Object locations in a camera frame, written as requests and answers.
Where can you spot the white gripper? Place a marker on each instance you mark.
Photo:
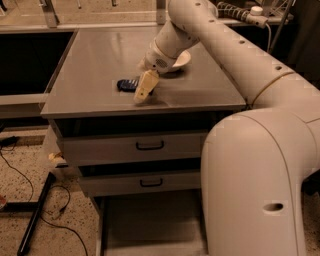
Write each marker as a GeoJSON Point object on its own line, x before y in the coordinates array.
{"type": "Point", "coordinates": [154, 62]}

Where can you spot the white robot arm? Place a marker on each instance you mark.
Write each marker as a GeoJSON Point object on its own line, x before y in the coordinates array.
{"type": "Point", "coordinates": [253, 162]}

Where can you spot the top grey drawer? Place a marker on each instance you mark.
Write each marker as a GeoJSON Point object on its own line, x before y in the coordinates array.
{"type": "Point", "coordinates": [126, 139]}

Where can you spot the grey drawer cabinet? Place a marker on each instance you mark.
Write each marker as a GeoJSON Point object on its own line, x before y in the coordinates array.
{"type": "Point", "coordinates": [86, 84]}

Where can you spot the middle grey drawer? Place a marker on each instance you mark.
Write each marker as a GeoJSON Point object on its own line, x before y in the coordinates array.
{"type": "Point", "coordinates": [140, 177]}

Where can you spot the bottom open grey drawer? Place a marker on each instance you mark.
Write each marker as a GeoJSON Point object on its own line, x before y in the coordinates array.
{"type": "Point", "coordinates": [152, 224]}

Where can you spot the white paper bowl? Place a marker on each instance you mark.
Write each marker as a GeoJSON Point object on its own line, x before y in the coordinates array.
{"type": "Point", "coordinates": [183, 59]}

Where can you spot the white power strip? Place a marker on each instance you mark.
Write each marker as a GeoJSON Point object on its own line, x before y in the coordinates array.
{"type": "Point", "coordinates": [253, 16]}

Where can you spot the black metal floor stand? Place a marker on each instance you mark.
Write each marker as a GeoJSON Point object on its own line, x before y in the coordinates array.
{"type": "Point", "coordinates": [34, 208]}

